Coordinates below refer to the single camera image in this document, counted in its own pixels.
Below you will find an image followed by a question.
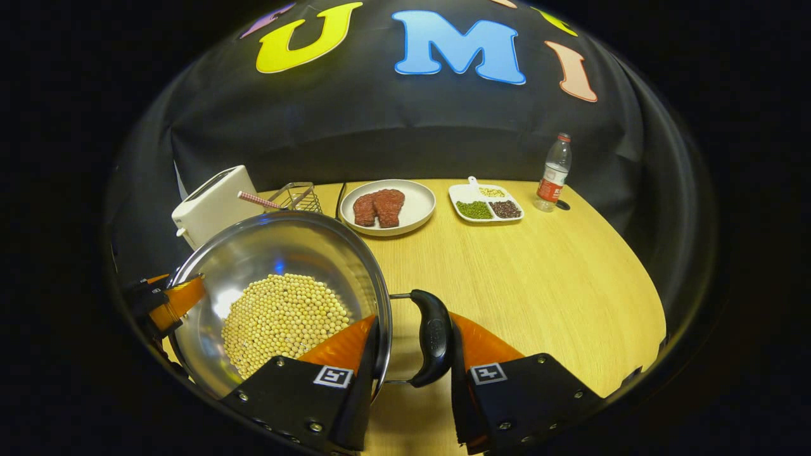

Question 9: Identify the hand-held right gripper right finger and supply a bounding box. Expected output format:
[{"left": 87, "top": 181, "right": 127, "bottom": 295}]
[{"left": 449, "top": 312, "right": 606, "bottom": 455}]

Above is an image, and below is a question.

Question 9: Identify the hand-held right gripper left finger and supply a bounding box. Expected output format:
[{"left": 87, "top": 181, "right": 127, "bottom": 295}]
[{"left": 219, "top": 315, "right": 381, "bottom": 453}]

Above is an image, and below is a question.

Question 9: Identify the steel pot with black handle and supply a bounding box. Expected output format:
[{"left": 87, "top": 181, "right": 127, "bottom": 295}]
[{"left": 166, "top": 211, "right": 454, "bottom": 401}]

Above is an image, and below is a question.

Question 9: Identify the white toaster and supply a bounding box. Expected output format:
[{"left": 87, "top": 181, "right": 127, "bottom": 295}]
[{"left": 171, "top": 165, "right": 259, "bottom": 250}]

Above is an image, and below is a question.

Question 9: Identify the heap of soybeans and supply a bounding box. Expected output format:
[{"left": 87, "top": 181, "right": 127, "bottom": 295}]
[{"left": 220, "top": 273, "right": 353, "bottom": 381}]

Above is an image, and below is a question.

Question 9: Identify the pink striped straw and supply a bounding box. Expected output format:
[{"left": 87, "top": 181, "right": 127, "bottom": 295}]
[{"left": 238, "top": 191, "right": 283, "bottom": 210}]

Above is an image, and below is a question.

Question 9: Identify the red meat piece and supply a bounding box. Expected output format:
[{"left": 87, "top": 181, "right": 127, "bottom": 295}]
[
  {"left": 353, "top": 194, "right": 379, "bottom": 227},
  {"left": 373, "top": 189, "right": 406, "bottom": 229}
]

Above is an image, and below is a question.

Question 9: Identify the white divided bean dish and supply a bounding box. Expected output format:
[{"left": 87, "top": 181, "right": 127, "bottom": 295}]
[{"left": 449, "top": 176, "right": 525, "bottom": 224}]

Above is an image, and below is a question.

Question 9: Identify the round white plate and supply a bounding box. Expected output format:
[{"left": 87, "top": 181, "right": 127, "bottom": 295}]
[{"left": 340, "top": 179, "right": 437, "bottom": 237}]

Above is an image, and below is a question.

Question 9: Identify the clear plastic water bottle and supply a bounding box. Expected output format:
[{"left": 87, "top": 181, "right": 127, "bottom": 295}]
[{"left": 533, "top": 132, "right": 573, "bottom": 212}]

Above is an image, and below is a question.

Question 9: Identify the small wire basket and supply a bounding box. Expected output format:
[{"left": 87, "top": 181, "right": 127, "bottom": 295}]
[{"left": 266, "top": 182, "right": 322, "bottom": 213}]

